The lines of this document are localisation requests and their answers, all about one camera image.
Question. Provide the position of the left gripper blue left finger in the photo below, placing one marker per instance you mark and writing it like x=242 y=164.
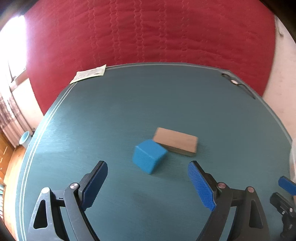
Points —
x=91 y=184

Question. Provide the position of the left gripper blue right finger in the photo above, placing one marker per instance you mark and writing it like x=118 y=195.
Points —
x=204 y=184

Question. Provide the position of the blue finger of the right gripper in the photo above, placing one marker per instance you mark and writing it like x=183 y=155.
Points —
x=288 y=185

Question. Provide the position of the clear plastic container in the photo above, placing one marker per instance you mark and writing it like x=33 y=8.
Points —
x=292 y=161

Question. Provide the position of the brown rectangular wooden block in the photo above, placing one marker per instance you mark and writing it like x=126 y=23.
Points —
x=176 y=142

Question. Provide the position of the blue cube block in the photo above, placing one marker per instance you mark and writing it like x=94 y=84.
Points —
x=147 y=155

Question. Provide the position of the light blue bowl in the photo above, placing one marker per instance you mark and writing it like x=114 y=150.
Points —
x=25 y=139

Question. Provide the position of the wooden bookshelf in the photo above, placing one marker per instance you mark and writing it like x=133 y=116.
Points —
x=2 y=193

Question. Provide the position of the pink curtain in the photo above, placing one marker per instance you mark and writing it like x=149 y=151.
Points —
x=13 y=123

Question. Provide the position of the black wristwatch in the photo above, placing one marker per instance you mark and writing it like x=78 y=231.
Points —
x=236 y=83

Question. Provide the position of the white paper sheet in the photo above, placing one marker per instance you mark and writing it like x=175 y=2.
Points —
x=82 y=75

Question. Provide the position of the red quilted sofa back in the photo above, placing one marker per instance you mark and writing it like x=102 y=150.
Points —
x=64 y=37

